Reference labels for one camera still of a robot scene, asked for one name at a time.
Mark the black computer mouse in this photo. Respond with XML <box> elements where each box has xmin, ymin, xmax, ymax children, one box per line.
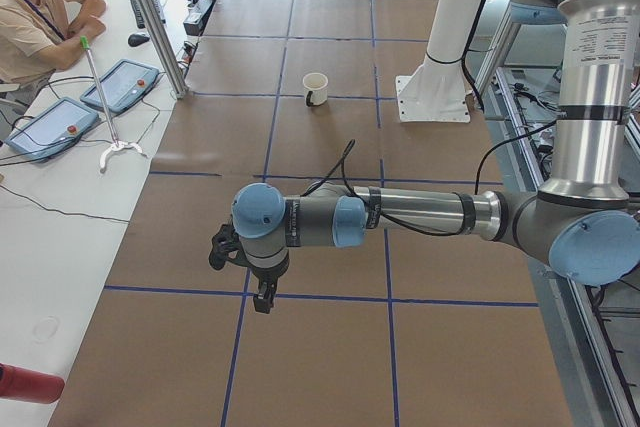
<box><xmin>127</xmin><ymin>32</ymin><xmax>150</xmax><ymax>47</ymax></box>

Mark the red bottle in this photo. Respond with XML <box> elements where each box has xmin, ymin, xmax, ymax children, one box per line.
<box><xmin>1</xmin><ymin>364</ymin><xmax>65</xmax><ymax>404</ymax></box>

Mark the aluminium side frame rail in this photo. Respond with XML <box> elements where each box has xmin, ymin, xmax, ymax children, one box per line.
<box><xmin>478</xmin><ymin>18</ymin><xmax>639</xmax><ymax>426</ymax></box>

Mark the brown paper table cover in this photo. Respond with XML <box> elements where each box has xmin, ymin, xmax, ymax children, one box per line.
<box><xmin>51</xmin><ymin>0</ymin><xmax>572</xmax><ymax>426</ymax></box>

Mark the seated person beige shirt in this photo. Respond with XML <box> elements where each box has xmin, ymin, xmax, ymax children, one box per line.
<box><xmin>1</xmin><ymin>0</ymin><xmax>106</xmax><ymax>85</ymax></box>

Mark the black keyboard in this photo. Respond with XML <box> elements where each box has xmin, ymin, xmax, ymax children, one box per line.
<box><xmin>128</xmin><ymin>0</ymin><xmax>167</xmax><ymax>31</ymax></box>

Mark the far teach pendant tablet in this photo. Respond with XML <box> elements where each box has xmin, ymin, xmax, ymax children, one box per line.
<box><xmin>100</xmin><ymin>59</ymin><xmax>160</xmax><ymax>115</ymax></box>

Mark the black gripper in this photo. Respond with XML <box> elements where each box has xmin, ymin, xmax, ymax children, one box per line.
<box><xmin>250</xmin><ymin>260</ymin><xmax>289</xmax><ymax>313</ymax></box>

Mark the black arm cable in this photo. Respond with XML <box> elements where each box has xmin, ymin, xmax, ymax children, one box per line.
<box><xmin>299</xmin><ymin>139</ymin><xmax>561</xmax><ymax>238</ymax></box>

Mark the teach pendant tablet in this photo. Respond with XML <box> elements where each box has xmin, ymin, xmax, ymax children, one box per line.
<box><xmin>100</xmin><ymin>59</ymin><xmax>160</xmax><ymax>115</ymax></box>
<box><xmin>5</xmin><ymin>97</ymin><xmax>99</xmax><ymax>161</ymax></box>

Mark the white stand green tipped pole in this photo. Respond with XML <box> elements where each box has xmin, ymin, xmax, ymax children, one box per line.
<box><xmin>80</xmin><ymin>35</ymin><xmax>147</xmax><ymax>174</ymax></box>

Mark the near teach pendant tablet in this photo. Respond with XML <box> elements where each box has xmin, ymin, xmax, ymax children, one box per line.
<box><xmin>5</xmin><ymin>97</ymin><xmax>99</xmax><ymax>161</ymax></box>

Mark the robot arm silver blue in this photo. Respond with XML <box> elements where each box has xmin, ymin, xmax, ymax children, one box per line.
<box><xmin>209</xmin><ymin>0</ymin><xmax>639</xmax><ymax>313</ymax></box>

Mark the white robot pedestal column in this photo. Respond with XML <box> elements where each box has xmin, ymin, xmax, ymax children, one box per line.
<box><xmin>396</xmin><ymin>0</ymin><xmax>483</xmax><ymax>123</ymax></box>

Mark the white smiley mug black handle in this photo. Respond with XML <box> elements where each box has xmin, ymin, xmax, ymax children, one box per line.
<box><xmin>302</xmin><ymin>72</ymin><xmax>329</xmax><ymax>107</ymax></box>

